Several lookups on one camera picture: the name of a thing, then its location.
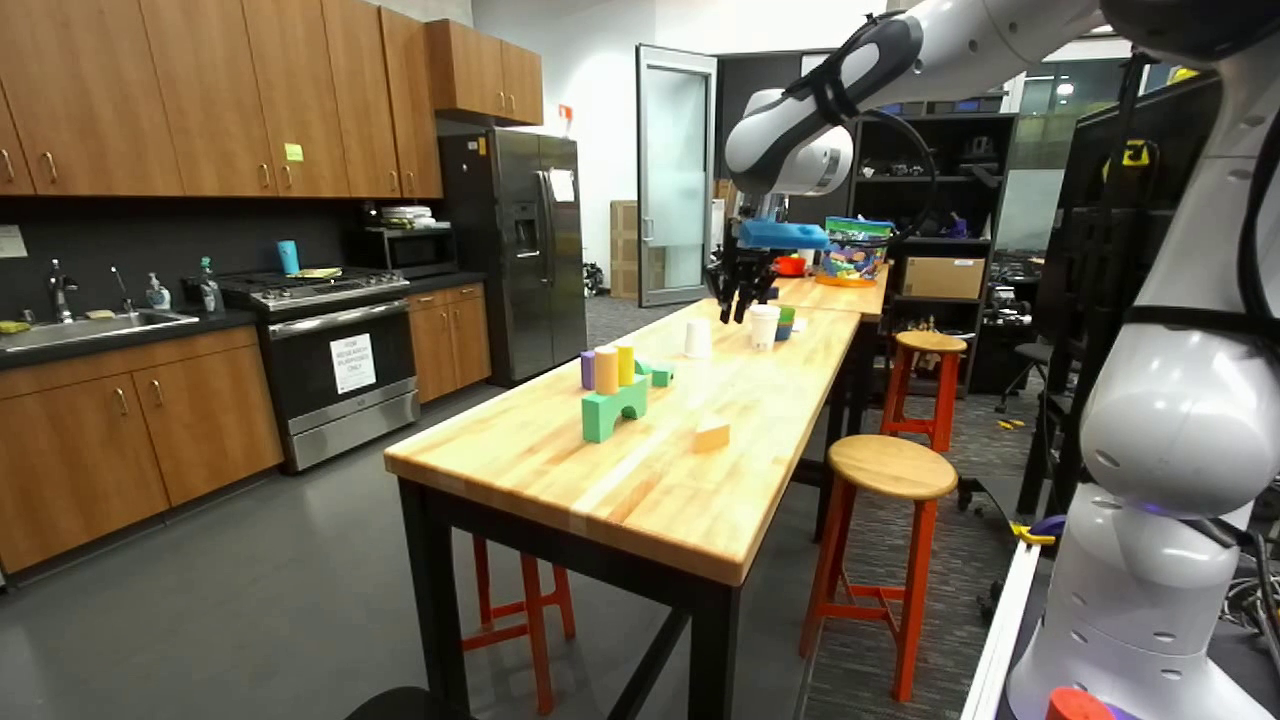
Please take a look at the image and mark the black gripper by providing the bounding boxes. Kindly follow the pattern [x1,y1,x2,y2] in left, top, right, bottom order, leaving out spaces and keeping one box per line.
[712,249,785,328]

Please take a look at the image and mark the white robot base platform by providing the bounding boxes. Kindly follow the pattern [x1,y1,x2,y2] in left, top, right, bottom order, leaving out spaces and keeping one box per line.
[958,535,1050,720]

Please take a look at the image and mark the large green arch block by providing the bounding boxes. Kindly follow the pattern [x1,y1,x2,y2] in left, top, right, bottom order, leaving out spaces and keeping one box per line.
[579,372,656,450]

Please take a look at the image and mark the white cup stack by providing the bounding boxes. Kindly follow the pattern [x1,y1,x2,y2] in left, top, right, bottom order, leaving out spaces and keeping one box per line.
[748,299,785,355]

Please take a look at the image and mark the colourful toy box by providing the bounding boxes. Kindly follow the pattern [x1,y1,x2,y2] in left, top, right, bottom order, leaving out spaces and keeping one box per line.
[819,217,898,288]

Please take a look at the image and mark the brown wooden board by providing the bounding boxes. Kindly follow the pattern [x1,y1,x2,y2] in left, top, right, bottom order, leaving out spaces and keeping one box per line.
[609,198,644,306]

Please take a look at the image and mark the glass door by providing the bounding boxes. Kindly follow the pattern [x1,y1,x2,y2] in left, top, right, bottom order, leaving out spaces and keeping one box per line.
[633,41,719,313]

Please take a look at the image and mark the long wooden table black legs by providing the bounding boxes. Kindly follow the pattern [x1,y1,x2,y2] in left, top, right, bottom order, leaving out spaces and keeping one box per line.
[380,298,867,720]

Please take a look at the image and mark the tan cardboard box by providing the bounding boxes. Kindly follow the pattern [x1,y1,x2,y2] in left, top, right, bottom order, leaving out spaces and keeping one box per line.
[899,251,991,306]

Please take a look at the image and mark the stainless steel refrigerator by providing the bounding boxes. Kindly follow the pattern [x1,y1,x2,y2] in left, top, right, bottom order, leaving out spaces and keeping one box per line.
[436,120,593,393]

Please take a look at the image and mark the black shelf unit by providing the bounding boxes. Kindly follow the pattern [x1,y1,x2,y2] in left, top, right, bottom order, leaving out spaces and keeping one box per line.
[852,105,1020,398]

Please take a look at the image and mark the narrow brown base cabinet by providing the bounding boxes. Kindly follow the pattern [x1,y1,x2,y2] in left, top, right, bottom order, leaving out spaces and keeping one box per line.
[407,281,495,407]

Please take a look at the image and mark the black equipment rack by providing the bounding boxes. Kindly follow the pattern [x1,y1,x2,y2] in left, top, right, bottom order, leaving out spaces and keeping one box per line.
[1015,72,1204,526]

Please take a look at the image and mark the white dish stack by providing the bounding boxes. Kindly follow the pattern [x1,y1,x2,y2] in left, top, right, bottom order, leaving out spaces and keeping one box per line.
[375,202,441,232]

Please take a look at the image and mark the black microwave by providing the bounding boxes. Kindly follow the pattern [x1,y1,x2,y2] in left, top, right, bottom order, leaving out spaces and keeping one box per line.
[350,222,460,278]

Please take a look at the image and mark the yellow clamp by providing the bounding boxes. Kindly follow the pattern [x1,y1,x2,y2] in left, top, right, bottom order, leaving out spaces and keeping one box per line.
[1009,515,1069,552]

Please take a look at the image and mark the red metal stool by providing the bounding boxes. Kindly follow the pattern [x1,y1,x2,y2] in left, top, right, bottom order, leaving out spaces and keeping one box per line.
[457,534,579,720]

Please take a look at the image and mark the white paper on oven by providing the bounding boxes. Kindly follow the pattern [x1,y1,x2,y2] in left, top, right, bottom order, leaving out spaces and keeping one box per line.
[327,333,380,401]

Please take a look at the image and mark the stainless steel stove oven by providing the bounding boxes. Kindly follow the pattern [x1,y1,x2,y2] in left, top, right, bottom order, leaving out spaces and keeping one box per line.
[224,268,423,475]

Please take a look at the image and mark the red button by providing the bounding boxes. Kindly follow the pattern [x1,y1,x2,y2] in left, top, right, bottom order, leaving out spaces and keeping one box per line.
[1045,683,1115,720]

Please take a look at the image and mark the green dish soap bottle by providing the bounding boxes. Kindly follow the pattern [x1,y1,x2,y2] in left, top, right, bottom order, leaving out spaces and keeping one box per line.
[197,251,230,316]

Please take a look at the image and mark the wide brown base cabinet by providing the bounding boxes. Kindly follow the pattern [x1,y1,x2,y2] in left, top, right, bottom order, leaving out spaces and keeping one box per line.
[0,326,288,575]

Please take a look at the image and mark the steel kitchen sink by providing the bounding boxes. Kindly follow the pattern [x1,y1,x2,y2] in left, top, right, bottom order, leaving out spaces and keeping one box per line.
[0,308,203,360]

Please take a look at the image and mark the metal faucet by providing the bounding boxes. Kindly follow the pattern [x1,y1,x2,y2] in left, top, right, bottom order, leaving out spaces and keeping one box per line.
[43,255,82,328]

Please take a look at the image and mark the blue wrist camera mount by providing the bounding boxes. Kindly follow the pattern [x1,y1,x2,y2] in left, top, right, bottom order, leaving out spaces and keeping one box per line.
[738,217,831,255]

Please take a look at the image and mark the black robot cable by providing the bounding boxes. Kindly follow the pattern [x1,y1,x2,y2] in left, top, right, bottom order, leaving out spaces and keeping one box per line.
[785,14,954,177]

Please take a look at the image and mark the short brown wall cabinet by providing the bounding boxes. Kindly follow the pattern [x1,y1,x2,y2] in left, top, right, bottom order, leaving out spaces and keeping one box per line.
[423,16,547,127]

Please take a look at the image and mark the long brown wall cabinet row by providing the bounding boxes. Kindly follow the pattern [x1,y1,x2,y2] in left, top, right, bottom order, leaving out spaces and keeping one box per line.
[0,0,450,202]

